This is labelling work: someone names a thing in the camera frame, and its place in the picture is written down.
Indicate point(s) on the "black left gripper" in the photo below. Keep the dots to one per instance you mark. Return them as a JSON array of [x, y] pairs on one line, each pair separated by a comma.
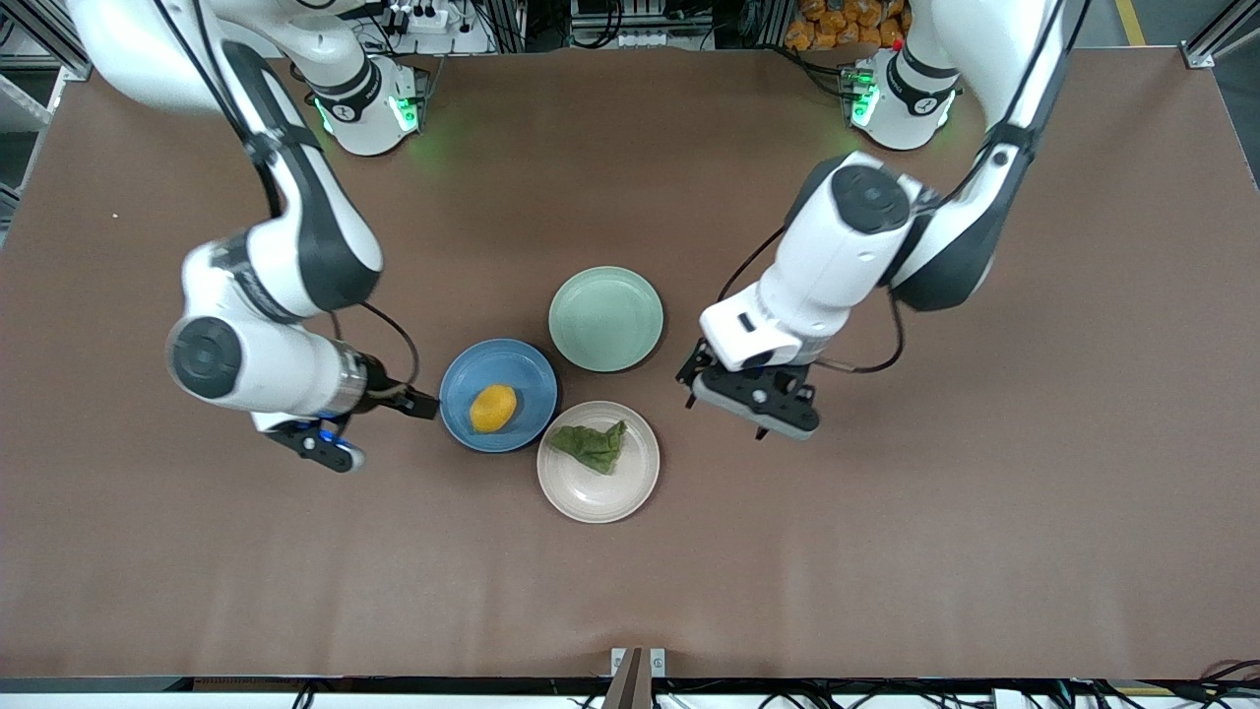
[[691, 366]]

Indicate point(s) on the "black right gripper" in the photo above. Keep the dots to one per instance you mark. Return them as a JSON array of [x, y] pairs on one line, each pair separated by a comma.
[[382, 393]]

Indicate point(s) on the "yellow lemon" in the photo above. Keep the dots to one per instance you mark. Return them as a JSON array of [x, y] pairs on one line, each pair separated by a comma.
[[493, 409]]

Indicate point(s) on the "green lettuce leaf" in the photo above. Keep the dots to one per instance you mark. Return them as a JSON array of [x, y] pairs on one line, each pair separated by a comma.
[[594, 446]]

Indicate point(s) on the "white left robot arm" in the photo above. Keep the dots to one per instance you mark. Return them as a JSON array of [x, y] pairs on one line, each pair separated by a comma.
[[837, 256]]

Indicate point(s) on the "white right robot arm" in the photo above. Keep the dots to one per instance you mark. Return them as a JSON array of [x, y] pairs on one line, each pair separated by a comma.
[[295, 246]]

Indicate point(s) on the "blue plate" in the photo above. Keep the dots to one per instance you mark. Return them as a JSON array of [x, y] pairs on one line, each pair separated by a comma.
[[497, 369]]

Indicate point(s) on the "beige plate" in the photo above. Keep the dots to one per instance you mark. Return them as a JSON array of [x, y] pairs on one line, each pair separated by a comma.
[[596, 492]]

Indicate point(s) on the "green plate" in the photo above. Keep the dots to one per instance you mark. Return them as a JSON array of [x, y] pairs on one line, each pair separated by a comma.
[[605, 320]]

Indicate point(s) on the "white power strip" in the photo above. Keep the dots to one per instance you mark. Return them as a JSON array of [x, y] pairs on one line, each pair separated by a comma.
[[418, 17]]

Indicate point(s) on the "bag of orange fruits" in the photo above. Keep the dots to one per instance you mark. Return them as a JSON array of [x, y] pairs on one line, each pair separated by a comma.
[[847, 25]]

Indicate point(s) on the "metal table edge bracket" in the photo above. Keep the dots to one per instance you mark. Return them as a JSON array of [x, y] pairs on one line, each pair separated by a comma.
[[637, 675]]

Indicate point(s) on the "aluminium frame profile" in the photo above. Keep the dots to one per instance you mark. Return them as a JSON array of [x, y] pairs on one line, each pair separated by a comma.
[[39, 44], [1216, 39]]

